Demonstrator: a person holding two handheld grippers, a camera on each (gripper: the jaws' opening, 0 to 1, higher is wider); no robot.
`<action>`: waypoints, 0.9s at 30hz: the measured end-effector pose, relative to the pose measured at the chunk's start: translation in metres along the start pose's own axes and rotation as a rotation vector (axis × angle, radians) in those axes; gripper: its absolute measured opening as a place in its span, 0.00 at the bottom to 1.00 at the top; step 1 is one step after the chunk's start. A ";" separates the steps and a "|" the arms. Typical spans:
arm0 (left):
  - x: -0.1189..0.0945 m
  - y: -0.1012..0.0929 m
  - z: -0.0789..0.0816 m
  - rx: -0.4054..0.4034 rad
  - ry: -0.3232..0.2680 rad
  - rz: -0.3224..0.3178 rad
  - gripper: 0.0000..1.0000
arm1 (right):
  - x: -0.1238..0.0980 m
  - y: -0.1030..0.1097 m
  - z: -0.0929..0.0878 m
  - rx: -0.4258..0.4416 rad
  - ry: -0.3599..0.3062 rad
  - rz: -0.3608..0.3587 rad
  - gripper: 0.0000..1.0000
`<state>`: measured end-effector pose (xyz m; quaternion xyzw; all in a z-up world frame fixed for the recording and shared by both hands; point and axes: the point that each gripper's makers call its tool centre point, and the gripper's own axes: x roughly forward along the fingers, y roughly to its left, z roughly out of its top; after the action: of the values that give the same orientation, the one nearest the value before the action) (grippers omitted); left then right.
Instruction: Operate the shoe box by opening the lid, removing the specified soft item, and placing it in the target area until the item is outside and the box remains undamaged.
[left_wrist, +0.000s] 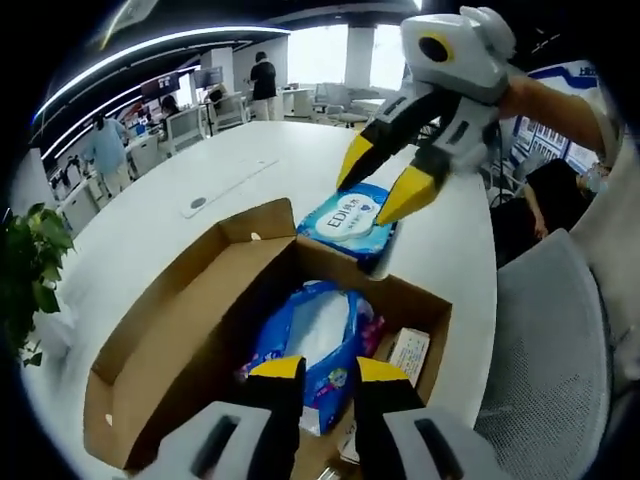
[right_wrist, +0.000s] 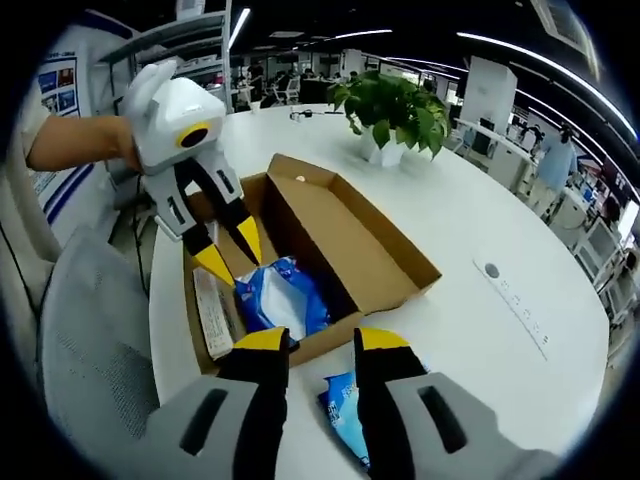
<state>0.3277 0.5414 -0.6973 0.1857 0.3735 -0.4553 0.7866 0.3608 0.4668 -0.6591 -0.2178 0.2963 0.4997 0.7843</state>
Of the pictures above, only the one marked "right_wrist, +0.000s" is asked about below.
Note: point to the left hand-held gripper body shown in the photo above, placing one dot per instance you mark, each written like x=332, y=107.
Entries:
x=170, y=115

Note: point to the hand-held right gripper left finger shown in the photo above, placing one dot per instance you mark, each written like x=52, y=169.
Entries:
x=250, y=400

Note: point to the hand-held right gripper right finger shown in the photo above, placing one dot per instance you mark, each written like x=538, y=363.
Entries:
x=395, y=400

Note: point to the blue wet wipes pack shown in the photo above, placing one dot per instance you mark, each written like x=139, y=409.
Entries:
x=345, y=420

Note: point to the small white carton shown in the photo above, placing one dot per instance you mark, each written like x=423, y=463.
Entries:
x=215, y=315

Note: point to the dark blue tissue pack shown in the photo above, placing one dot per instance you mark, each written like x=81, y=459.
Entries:
x=285, y=295

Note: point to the brown cardboard shoe box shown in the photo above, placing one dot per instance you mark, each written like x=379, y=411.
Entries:
x=350, y=250

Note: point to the grey metal shelf rack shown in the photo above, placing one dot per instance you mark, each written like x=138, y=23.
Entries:
x=190, y=50

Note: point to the small device on table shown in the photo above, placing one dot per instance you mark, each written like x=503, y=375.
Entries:
x=300, y=115

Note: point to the person's beige shirt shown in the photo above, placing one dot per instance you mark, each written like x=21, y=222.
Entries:
x=25, y=225

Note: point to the grey mesh chair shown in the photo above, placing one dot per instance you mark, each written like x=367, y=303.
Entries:
x=95, y=340

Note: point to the white table socket strip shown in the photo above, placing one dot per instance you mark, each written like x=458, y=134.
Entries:
x=515, y=305

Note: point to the green potted plant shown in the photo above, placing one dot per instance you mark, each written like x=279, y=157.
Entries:
x=395, y=110

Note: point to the ceiling air conditioner vent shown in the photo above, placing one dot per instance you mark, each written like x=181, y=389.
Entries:
x=565, y=22

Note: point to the blue white wall poster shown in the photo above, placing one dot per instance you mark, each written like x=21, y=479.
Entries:
x=60, y=100

